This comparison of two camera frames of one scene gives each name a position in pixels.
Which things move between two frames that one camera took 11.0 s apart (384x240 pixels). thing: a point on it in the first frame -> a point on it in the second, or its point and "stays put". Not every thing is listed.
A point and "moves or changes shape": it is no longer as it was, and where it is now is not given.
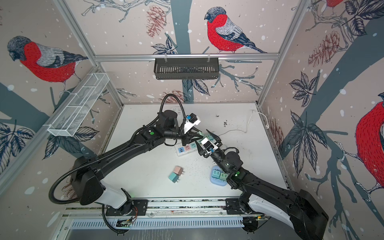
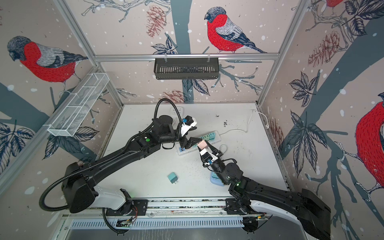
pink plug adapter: (178, 170) moves or changes shape
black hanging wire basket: (186, 68) stays put
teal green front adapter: (173, 177) stays put
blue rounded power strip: (217, 181) stays put
